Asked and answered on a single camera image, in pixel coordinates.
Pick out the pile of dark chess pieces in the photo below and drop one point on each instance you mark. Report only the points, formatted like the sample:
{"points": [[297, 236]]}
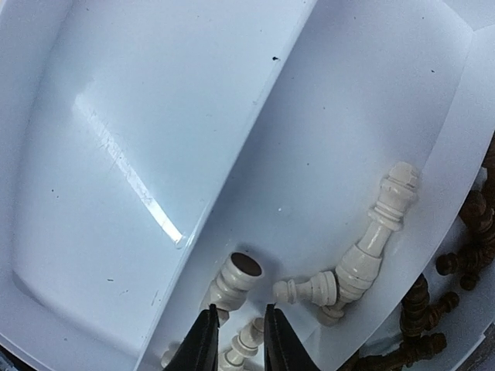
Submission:
{"points": [[418, 315]]}

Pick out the pile of white chess pieces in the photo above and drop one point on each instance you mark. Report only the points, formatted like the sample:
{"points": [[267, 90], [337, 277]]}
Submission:
{"points": [[228, 290]]}

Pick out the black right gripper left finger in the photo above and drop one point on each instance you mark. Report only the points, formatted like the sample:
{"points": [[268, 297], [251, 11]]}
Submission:
{"points": [[199, 349]]}

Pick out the white divided plastic tray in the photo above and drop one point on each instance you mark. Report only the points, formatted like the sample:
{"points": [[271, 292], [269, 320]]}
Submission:
{"points": [[143, 142]]}

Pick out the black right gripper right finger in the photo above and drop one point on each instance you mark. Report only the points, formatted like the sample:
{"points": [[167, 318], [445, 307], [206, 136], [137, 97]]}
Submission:
{"points": [[283, 351]]}

